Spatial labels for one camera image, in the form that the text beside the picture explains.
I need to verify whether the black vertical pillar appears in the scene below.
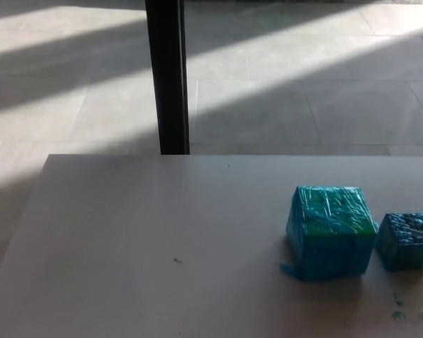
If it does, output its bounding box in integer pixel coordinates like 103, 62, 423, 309
144, 0, 191, 156

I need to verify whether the small blue cube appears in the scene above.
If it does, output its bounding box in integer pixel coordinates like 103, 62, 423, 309
374, 211, 423, 273

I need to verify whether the large blue wrapped cube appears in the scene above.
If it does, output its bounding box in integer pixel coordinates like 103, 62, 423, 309
278, 185, 379, 282

